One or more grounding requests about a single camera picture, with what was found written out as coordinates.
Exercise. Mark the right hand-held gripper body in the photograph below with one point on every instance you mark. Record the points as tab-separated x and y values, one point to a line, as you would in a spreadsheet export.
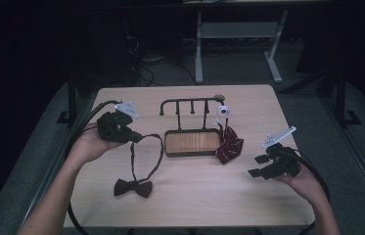
284	163

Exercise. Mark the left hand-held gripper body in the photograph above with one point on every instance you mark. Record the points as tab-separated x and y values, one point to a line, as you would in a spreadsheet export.
114	127

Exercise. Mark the dark red striped bow tie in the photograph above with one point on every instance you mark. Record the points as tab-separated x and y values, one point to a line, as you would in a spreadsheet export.
230	147

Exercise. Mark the black bow tie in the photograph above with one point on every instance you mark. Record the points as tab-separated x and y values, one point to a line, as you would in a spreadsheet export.
137	188

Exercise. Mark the black rack with wooden tray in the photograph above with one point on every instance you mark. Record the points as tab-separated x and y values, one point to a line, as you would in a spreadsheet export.
192	142

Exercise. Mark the person's right hand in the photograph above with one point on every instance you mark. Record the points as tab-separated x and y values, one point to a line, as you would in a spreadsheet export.
304	186

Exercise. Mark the person's left hand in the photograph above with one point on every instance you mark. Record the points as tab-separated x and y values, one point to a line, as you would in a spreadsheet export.
87	145

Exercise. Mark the black metal stand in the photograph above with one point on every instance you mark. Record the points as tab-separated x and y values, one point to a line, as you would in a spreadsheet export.
71	98
341	98

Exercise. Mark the grey round disc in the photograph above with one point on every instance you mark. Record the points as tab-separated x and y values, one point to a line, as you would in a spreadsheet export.
219	97

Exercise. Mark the metal floor rail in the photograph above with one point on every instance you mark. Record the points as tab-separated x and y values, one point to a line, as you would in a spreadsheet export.
31	212
362	163

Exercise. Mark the white metal desk frame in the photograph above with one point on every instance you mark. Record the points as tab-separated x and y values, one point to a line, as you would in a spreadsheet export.
238	30

